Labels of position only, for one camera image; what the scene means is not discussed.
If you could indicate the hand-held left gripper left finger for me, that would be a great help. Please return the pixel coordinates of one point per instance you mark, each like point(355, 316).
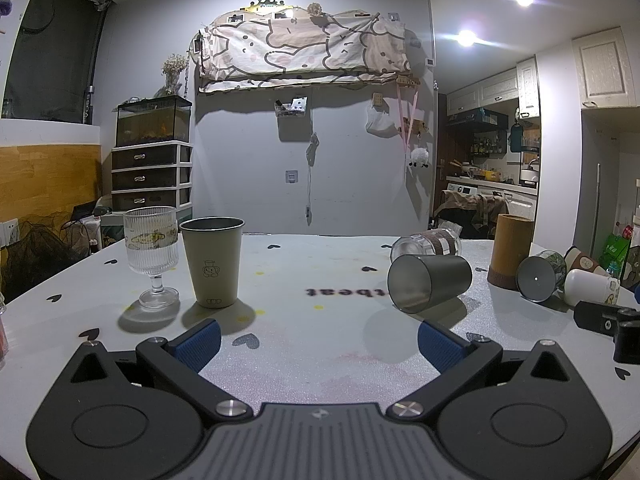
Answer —
point(200, 344)

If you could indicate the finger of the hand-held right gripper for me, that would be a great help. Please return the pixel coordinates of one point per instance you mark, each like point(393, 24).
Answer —
point(595, 316)

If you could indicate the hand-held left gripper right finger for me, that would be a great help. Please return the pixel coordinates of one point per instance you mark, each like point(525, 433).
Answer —
point(440, 346)

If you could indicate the grey metal cup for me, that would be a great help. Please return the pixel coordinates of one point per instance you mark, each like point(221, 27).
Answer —
point(430, 282)

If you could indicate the brown and white paper cup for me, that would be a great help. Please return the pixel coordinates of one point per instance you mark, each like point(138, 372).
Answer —
point(582, 260)

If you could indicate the leaf-print metal cup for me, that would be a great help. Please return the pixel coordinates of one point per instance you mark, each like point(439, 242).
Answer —
point(542, 275)

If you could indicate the beige metal cup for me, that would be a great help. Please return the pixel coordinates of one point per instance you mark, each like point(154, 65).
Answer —
point(212, 262)

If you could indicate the glass cup with brown sleeve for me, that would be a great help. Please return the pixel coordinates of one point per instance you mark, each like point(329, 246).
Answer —
point(435, 244)

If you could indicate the brown bamboo cup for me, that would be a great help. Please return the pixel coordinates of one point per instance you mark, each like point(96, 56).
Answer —
point(510, 252)

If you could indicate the green bag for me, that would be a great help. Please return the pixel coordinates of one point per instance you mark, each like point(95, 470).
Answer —
point(614, 252)

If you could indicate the ribbed glass goblet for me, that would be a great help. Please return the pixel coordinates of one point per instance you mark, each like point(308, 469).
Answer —
point(151, 247)

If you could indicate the chair with brown cloth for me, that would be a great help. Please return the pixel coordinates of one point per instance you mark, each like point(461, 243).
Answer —
point(472, 212)

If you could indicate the white washing machine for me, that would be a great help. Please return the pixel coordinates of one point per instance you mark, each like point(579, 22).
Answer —
point(462, 191)

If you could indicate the white plastic drawer unit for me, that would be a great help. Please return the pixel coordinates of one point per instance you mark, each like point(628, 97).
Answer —
point(150, 175)

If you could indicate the black mesh netting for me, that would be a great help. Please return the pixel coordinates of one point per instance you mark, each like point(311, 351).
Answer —
point(32, 255)

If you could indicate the white plush sheep toy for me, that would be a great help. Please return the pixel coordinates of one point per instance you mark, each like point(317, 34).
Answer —
point(419, 156)

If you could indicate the black range hood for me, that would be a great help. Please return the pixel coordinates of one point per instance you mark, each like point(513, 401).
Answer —
point(475, 120)

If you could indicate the glass fish tank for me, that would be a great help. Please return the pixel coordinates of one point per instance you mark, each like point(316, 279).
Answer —
point(152, 120)

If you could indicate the white hanging bag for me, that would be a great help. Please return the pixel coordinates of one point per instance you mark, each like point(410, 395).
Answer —
point(378, 121)

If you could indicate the white tall cabinet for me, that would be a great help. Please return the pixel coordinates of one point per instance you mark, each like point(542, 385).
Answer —
point(600, 67)

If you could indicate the white upper kitchen cabinets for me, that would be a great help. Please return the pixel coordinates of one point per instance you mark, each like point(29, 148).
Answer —
point(492, 87)

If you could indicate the dried flower bouquet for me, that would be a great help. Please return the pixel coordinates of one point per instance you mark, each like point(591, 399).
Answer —
point(174, 71)

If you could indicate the cartoon printed cloth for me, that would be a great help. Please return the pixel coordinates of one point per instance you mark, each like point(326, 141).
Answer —
point(305, 45)

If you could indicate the gold crown decoration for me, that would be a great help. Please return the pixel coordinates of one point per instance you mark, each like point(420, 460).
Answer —
point(267, 1)

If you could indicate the wall hook plate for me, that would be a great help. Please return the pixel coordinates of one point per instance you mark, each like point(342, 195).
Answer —
point(291, 176)

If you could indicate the white wall socket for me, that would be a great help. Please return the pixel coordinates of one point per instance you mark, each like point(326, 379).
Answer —
point(7, 232)

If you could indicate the clear wall holder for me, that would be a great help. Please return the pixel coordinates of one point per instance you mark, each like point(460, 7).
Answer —
point(290, 106)

